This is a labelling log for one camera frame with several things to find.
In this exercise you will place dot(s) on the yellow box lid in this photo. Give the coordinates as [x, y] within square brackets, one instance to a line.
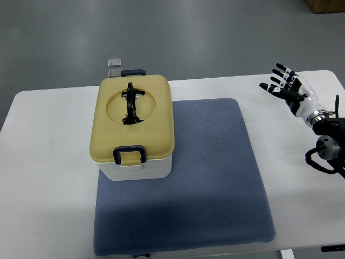
[133, 120]

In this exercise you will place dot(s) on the brown cardboard box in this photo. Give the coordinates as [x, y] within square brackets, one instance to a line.
[325, 6]

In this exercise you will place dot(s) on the black table control panel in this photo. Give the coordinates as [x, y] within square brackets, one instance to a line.
[333, 248]

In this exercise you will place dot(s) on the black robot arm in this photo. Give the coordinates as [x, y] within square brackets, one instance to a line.
[330, 144]

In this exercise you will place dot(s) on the lower metal floor plate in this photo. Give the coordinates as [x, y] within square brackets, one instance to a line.
[112, 73]

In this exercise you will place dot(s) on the white table leg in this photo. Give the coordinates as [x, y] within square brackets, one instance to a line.
[287, 254]

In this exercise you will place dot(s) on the white storage box base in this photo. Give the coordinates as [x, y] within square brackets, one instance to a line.
[131, 167]

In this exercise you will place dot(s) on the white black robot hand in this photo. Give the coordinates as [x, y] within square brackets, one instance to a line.
[298, 94]

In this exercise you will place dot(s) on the blue padded mat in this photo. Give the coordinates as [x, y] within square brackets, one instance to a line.
[213, 196]

